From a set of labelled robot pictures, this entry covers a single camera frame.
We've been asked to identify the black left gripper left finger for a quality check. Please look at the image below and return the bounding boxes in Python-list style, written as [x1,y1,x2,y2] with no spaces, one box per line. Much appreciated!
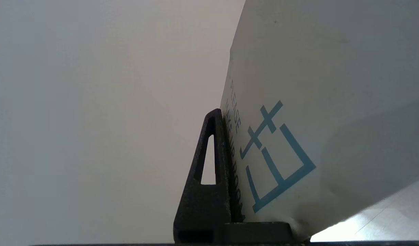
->
[173,108,246,244]

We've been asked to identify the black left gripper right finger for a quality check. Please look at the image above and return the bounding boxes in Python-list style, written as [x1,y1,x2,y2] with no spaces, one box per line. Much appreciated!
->
[226,221,295,244]

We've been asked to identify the grey-blue do-not-disturb door sign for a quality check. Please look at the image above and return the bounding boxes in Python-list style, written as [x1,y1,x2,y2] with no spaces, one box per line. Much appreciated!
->
[219,0,419,240]

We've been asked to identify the beige wooden door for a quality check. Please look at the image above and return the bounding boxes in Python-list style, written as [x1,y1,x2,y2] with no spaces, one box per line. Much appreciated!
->
[0,0,246,245]

